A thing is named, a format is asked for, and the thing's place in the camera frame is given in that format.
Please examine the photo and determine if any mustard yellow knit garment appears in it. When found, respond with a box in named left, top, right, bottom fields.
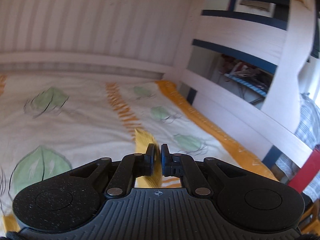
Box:
left=135, top=128, right=162, bottom=188

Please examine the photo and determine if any white leaf-print duvet cover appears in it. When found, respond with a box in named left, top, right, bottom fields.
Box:
left=1, top=73, right=274, bottom=233

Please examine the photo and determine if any grey checked cloth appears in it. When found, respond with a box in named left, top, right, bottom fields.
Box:
left=276, top=93, right=319, bottom=202

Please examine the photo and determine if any white and blue shelf unit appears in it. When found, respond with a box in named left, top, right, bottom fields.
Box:
left=188, top=0, right=290, bottom=109

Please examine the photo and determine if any red post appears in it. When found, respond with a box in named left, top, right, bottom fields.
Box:
left=289, top=145, right=320, bottom=193

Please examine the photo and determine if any white wooden bed frame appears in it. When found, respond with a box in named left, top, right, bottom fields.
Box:
left=1, top=0, right=315, bottom=167

